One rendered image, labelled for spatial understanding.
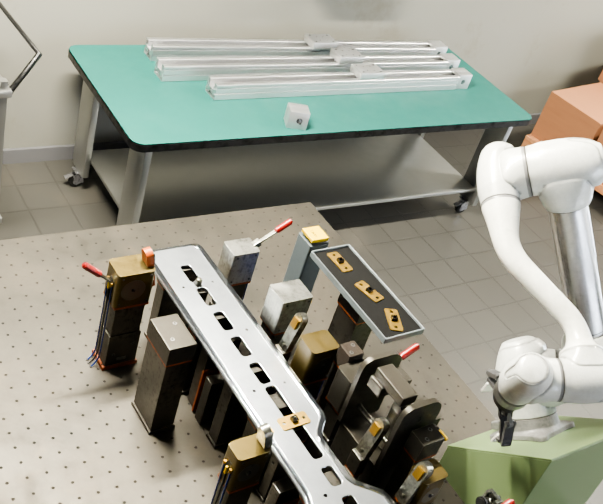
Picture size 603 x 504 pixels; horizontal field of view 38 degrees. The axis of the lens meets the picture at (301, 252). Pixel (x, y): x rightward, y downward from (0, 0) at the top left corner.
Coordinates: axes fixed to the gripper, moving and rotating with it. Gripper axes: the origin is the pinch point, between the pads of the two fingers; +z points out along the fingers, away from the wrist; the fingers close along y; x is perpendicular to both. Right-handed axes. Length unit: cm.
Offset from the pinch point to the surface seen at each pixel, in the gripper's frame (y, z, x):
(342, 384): 9.3, -9.4, 39.6
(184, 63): 200, 107, 81
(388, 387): 3.6, -23.5, 30.2
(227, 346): 24, -6, 68
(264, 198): 155, 161, 48
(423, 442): -10.0, -21.9, 23.7
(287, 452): -8, -18, 56
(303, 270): 50, 10, 45
